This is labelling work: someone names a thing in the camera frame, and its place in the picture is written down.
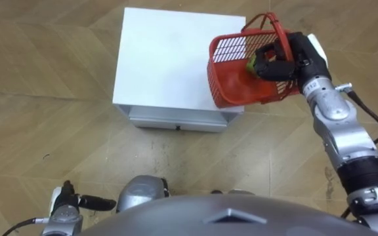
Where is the robot body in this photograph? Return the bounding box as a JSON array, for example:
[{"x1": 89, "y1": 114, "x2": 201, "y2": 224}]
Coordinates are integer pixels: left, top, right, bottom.
[{"x1": 77, "y1": 193, "x2": 378, "y2": 236}]

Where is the white bedside cabinet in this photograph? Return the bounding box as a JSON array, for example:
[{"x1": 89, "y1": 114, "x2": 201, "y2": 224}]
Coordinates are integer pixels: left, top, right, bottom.
[{"x1": 112, "y1": 7, "x2": 247, "y2": 133}]

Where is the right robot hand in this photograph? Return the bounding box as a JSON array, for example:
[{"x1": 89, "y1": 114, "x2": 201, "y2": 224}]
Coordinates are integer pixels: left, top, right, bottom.
[{"x1": 253, "y1": 31, "x2": 333, "y2": 95}]

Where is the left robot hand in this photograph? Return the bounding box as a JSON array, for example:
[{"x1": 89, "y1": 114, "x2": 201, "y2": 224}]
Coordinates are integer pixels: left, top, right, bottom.
[{"x1": 49, "y1": 180, "x2": 117, "y2": 217}]

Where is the red plastic basket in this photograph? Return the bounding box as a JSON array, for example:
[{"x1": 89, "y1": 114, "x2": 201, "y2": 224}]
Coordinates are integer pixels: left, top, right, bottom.
[{"x1": 206, "y1": 12, "x2": 302, "y2": 109}]

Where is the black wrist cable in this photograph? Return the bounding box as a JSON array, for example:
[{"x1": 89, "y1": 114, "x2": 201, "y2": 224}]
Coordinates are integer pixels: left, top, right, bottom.
[
  {"x1": 334, "y1": 83, "x2": 378, "y2": 146},
  {"x1": 1, "y1": 217, "x2": 51, "y2": 236}
]

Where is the green soft toy fruit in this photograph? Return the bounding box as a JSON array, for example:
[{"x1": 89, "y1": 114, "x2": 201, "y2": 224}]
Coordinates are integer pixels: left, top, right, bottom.
[{"x1": 245, "y1": 54, "x2": 259, "y2": 79}]

